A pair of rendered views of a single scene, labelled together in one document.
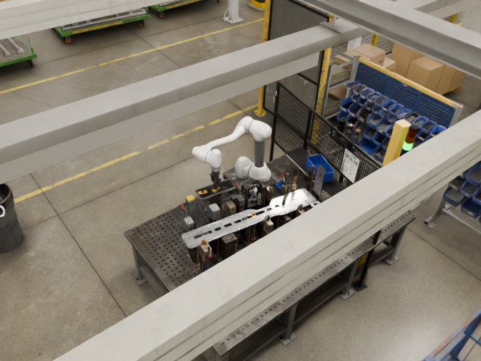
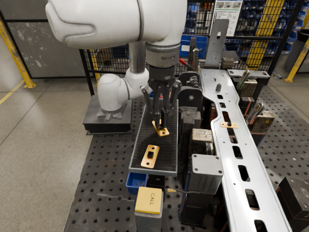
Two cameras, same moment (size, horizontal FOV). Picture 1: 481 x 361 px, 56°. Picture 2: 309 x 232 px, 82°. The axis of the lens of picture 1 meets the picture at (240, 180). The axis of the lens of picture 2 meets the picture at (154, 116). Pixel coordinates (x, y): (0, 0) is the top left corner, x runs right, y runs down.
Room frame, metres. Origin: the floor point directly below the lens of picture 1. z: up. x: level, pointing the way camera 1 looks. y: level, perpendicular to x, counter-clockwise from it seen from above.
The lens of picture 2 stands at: (2.91, 0.62, 1.60)
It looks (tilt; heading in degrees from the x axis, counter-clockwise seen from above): 39 degrees down; 307
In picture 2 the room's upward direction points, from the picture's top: straight up
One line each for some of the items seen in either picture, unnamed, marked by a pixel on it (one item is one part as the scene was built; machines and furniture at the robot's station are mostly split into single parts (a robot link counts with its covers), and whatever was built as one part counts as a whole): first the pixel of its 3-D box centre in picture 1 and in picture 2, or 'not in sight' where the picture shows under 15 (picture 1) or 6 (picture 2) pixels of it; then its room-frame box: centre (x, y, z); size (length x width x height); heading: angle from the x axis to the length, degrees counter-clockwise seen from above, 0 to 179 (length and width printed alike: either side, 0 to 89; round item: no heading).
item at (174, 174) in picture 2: (215, 189); (158, 128); (3.19, 0.23, 1.16); 0.37 x 0.14 x 0.02; 121
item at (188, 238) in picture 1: (252, 216); (231, 128); (3.00, -0.12, 1.00); 1.38 x 0.22 x 0.02; 121
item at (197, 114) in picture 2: (240, 211); (186, 142); (3.17, -0.01, 0.89); 0.13 x 0.11 x 0.38; 31
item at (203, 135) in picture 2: (230, 218); (196, 162); (3.07, 0.08, 0.89); 0.13 x 0.11 x 0.38; 31
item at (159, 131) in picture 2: not in sight; (160, 126); (3.18, 0.23, 1.17); 0.08 x 0.04 x 0.01; 146
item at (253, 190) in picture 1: (251, 203); (185, 118); (3.25, -0.12, 0.94); 0.18 x 0.13 x 0.49; 121
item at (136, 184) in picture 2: not in sight; (137, 182); (3.29, 0.27, 0.74); 0.11 x 0.10 x 0.09; 121
